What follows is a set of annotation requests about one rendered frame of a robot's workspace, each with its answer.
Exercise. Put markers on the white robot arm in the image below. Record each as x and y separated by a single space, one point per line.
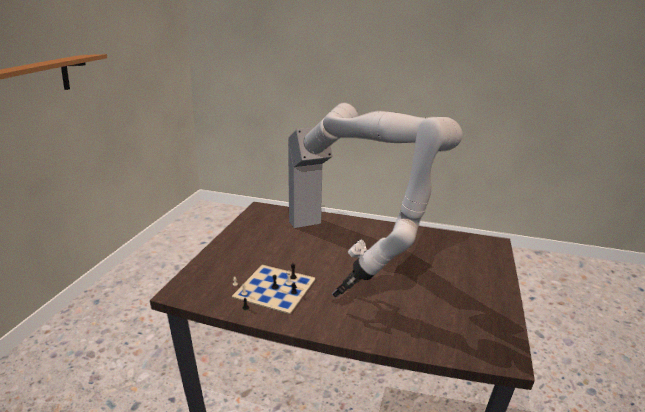
432 135

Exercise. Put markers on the blue and cream chessboard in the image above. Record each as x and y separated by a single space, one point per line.
260 292

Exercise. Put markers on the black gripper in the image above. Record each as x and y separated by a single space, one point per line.
360 274

